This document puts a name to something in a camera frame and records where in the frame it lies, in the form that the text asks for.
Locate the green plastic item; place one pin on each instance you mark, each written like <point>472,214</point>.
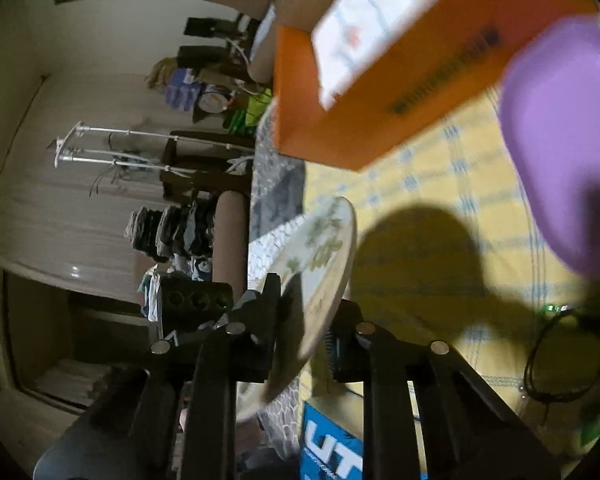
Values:
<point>595,425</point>

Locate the blue pack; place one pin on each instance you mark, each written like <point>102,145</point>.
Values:
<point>182,90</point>

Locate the white paper pack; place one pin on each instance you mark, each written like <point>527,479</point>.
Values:
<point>370,25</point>

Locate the yellow plaid cloth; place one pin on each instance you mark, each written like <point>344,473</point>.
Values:
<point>430,200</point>

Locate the grey patterned blanket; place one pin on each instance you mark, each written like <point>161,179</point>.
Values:
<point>275,195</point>

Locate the cardboard tube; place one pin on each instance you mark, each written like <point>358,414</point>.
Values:
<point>230,245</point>

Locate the purple plastic plate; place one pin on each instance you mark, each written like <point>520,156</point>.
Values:
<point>560,160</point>

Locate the round tin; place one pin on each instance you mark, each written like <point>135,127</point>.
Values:
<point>212,102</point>

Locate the green bag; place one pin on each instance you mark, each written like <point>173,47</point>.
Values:
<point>245,112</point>

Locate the orange cardboard box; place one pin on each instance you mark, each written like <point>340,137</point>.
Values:
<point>330,140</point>

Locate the hanging dark clothes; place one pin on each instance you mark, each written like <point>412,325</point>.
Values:
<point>180,235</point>

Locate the dark wooden furniture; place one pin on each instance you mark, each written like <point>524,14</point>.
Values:
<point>200,170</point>

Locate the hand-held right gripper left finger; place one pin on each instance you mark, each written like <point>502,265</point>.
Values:
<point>272,305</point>

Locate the floral ceramic plate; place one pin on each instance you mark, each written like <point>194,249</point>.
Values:
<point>320,250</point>

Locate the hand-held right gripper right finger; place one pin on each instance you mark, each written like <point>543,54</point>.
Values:
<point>341,345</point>

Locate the white drying rack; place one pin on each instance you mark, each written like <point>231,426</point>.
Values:
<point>130,133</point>

